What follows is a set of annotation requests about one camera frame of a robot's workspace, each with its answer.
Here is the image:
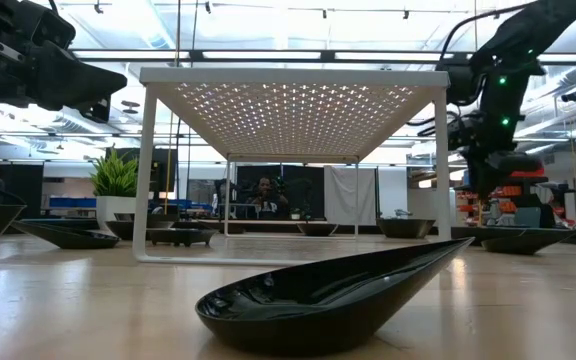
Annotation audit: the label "white hanging sheet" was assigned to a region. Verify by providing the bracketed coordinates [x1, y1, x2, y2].
[323, 166, 378, 226]

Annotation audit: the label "green plant in white pot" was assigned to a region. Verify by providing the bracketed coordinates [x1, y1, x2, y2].
[89, 147, 140, 235]

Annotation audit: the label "black monitor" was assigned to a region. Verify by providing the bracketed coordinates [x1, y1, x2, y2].
[105, 147, 179, 194]

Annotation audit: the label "blue storage bins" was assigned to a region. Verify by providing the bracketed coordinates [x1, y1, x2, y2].
[49, 196, 98, 209]

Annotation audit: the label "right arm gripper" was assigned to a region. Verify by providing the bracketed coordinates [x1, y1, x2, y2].
[460, 128, 543, 202]

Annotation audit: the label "black cup top centre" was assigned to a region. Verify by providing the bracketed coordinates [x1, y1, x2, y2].
[295, 221, 340, 238]

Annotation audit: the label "black partition panel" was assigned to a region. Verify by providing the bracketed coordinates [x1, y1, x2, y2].
[235, 164, 327, 221]

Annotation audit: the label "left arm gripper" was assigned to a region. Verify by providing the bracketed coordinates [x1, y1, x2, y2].
[0, 0, 128, 123]

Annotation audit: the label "white perforated metal rack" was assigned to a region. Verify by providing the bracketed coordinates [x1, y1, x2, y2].
[132, 67, 453, 266]

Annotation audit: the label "black teardrop mini plate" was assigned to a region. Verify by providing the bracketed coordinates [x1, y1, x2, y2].
[481, 229, 576, 257]
[194, 236, 475, 357]
[9, 219, 122, 251]

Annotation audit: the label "black small square mini plate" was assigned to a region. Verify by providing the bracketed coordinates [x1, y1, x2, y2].
[146, 227, 220, 248]

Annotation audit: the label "shelf with orange bins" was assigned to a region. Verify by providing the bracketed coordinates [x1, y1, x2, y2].
[455, 167, 576, 230]

